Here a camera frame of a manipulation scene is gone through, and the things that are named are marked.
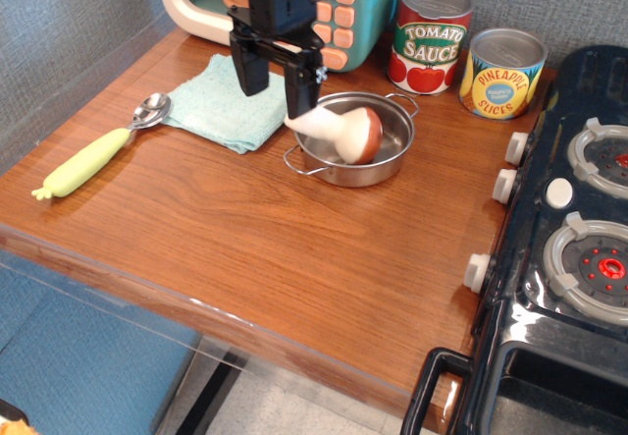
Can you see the spoon with yellow-green handle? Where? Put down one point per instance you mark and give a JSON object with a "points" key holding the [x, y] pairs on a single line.
{"points": [[81, 167]]}

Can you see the plush white brown mushroom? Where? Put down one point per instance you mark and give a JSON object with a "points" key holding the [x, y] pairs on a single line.
{"points": [[357, 135]]}

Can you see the dark blue toy stove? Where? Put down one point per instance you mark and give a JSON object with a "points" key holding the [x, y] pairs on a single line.
{"points": [[550, 332]]}

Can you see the clear acrylic barrier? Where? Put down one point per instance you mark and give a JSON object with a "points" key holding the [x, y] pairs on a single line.
{"points": [[76, 360]]}

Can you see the pineapple slices can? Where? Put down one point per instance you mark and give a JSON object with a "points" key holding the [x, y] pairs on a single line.
{"points": [[503, 68]]}

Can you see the tomato sauce can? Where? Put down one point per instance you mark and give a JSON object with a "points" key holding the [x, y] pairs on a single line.
{"points": [[427, 43]]}

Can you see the orange object at corner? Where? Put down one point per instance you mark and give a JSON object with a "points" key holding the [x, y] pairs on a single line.
{"points": [[14, 421]]}

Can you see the metal table leg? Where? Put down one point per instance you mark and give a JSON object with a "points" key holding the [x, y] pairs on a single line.
{"points": [[208, 379]]}

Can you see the light teal cloth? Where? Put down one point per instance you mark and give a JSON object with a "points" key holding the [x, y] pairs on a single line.
{"points": [[213, 106]]}

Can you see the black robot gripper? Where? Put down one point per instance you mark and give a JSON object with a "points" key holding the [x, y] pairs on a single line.
{"points": [[279, 31]]}

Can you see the teal toy microwave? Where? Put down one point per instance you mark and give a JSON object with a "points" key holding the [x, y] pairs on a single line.
{"points": [[349, 28]]}

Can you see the steel pan with handles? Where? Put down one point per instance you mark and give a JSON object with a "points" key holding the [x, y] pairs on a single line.
{"points": [[318, 158]]}

